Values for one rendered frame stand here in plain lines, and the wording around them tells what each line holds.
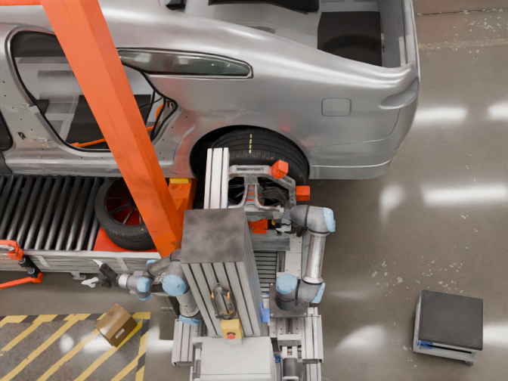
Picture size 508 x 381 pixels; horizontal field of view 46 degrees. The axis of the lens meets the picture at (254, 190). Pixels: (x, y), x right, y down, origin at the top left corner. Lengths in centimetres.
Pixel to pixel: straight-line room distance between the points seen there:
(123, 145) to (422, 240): 254
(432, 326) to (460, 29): 325
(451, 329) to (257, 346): 151
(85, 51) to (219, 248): 100
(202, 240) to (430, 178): 298
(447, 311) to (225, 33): 224
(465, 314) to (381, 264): 78
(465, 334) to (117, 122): 250
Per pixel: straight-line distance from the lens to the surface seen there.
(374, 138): 372
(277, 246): 446
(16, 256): 456
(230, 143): 377
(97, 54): 265
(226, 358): 302
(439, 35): 620
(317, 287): 333
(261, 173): 365
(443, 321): 409
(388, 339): 436
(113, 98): 283
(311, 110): 351
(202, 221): 242
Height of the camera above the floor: 406
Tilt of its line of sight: 55 degrees down
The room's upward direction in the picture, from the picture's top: 9 degrees counter-clockwise
